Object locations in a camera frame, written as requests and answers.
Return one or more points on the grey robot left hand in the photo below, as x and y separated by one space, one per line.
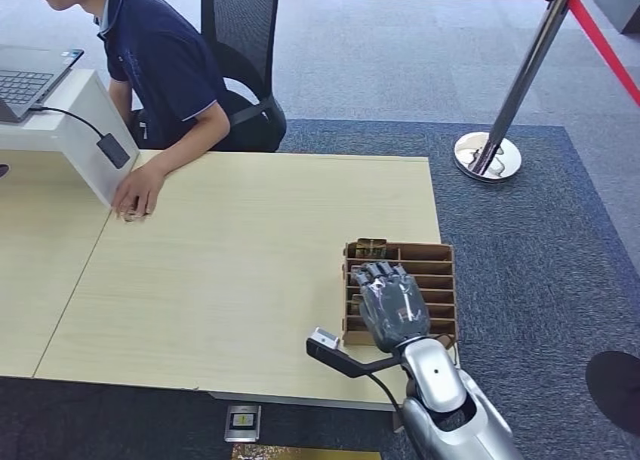
392 308

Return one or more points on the person's hand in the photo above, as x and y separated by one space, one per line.
137 192

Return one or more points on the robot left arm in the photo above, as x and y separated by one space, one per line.
445 404

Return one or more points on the person's forearm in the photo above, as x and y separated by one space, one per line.
195 142

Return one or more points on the dark patterned card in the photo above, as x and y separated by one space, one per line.
370 248

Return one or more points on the cardboard card holder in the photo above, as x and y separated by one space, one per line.
440 285

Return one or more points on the person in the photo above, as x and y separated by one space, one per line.
160 66

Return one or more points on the black power adapter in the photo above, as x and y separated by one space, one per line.
113 151

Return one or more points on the white desk riser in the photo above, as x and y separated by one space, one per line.
75 132

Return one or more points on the black computer mouse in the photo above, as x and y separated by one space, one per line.
3 171

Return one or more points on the gold patterned panel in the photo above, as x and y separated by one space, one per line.
305 453

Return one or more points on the grey laptop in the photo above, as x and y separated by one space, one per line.
25 79

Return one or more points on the black mesh office chair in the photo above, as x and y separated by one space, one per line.
240 26

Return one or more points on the metal floor socket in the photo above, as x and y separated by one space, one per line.
242 422

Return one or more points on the black round disc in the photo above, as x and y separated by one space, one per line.
617 391

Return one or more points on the red barrier belt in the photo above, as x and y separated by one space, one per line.
607 49

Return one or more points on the grey box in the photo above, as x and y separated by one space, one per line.
617 0

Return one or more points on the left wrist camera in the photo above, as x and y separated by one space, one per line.
327 341

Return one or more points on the chrome stanchion post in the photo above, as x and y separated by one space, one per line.
520 79

